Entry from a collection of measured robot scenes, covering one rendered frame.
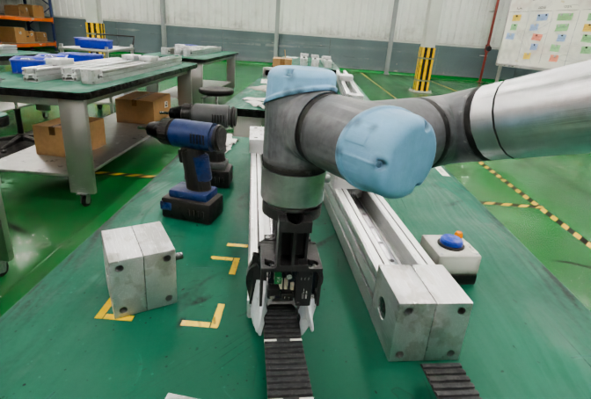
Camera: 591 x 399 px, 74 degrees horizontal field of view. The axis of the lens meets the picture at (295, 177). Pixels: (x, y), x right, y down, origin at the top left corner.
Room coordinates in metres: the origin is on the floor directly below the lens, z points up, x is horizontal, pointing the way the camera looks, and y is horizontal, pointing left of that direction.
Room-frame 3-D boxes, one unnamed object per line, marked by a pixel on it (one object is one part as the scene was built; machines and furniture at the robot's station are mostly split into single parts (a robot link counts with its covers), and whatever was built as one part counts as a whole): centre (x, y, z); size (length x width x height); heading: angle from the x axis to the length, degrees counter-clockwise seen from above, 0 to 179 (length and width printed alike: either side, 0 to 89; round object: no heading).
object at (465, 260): (0.64, -0.29, 0.81); 0.10 x 0.08 x 0.06; 97
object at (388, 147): (0.36, -0.07, 1.09); 0.11 x 0.11 x 0.08; 37
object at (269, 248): (0.42, 0.00, 0.94); 0.09 x 0.08 x 0.12; 7
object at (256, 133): (1.13, 0.09, 0.87); 0.16 x 0.11 x 0.07; 7
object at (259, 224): (0.88, 0.06, 0.82); 0.80 x 0.10 x 0.09; 7
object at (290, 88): (0.43, 0.00, 1.10); 0.09 x 0.08 x 0.11; 37
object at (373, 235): (0.91, -0.13, 0.82); 0.80 x 0.10 x 0.09; 7
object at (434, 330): (0.47, -0.20, 0.83); 0.12 x 0.09 x 0.10; 97
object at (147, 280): (0.53, 0.22, 0.83); 0.11 x 0.10 x 0.10; 122
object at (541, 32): (5.60, -3.22, 0.97); 1.51 x 0.50 x 1.95; 19
